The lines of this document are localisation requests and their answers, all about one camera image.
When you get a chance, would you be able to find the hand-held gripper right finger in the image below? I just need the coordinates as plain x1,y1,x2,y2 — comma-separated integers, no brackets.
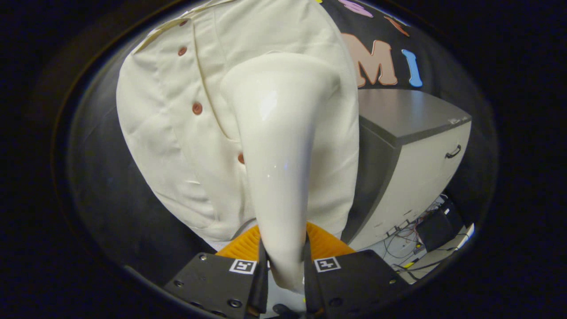
303,222,410,317

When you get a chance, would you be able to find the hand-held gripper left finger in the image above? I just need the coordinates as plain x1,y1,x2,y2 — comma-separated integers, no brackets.
163,224,269,319

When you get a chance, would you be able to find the cream button shirt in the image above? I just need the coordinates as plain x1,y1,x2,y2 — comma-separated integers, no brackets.
116,0,360,243

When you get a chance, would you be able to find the black box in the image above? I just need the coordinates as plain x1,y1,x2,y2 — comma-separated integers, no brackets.
416,202,465,253

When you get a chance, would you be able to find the white flat board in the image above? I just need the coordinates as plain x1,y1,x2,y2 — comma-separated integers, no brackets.
399,223,475,284

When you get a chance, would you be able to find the black backdrop cloth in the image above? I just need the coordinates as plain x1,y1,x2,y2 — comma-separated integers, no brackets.
66,0,499,284

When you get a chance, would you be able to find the beige cabinet grey top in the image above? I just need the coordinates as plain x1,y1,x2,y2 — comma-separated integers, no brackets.
341,89,473,251

